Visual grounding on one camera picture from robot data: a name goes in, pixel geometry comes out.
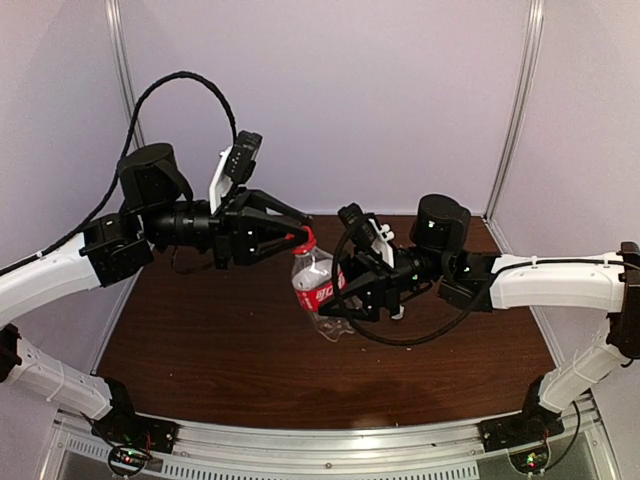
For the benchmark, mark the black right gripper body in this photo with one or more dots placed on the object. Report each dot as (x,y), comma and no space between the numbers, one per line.
(389,283)

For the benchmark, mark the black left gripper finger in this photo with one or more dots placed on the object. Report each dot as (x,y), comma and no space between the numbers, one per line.
(268,203)
(276,242)

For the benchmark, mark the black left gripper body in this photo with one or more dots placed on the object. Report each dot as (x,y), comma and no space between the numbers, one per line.
(224,231)

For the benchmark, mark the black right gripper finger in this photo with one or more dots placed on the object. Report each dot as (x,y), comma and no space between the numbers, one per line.
(358,269)
(328,305)

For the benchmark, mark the white bottle cap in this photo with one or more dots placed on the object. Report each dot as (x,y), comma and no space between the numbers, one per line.
(399,315)

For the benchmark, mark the red-label cola bottle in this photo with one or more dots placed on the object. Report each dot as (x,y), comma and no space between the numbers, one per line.
(312,283)

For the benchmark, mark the red bottle cap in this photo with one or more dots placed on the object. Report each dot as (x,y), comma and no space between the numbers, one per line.
(308,245)

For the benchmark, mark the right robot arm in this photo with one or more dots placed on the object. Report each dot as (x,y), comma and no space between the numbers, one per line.
(473,282)

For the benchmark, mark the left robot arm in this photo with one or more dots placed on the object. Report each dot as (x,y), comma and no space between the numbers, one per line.
(159,211)

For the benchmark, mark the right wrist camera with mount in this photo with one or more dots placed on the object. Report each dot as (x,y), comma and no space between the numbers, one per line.
(370,235)

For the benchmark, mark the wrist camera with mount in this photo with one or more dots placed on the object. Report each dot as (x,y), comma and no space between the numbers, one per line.
(370,235)
(234,168)

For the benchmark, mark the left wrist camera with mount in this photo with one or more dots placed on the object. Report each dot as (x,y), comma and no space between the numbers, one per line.
(234,168)

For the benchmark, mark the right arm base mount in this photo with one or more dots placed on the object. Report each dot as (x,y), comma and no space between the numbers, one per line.
(525,435)

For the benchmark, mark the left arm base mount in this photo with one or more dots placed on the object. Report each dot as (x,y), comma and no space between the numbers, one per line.
(132,438)

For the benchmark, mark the left aluminium frame post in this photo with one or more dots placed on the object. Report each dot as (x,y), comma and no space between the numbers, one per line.
(119,49)

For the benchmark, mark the aluminium frame post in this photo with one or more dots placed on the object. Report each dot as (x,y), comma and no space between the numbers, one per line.
(529,60)
(119,49)

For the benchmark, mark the front aluminium rail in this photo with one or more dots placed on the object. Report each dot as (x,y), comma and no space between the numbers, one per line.
(449,450)

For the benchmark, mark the right aluminium frame post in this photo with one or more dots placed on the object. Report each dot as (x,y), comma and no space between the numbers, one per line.
(529,60)

